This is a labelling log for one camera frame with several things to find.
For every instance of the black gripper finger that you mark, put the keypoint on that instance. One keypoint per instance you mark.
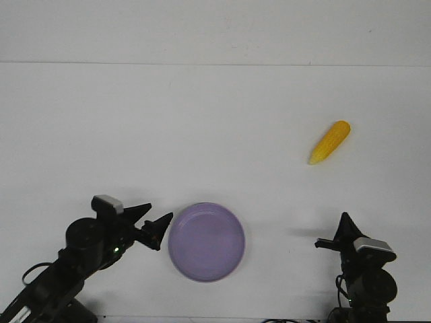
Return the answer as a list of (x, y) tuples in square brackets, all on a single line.
[(131, 215), (154, 231), (347, 233)]

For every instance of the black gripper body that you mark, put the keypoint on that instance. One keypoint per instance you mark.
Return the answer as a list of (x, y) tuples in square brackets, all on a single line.
[(121, 239), (349, 258)]

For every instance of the purple round plate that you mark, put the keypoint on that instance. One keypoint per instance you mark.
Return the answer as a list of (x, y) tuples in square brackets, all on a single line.
[(206, 242)]

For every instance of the yellow corn cob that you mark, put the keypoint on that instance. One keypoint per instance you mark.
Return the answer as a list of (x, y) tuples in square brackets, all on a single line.
[(329, 142)]

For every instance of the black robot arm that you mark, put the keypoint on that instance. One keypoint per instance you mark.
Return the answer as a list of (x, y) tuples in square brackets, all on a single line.
[(364, 287), (92, 244)]

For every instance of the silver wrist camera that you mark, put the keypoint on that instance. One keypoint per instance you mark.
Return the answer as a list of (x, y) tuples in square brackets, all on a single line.
[(106, 204), (377, 250)]

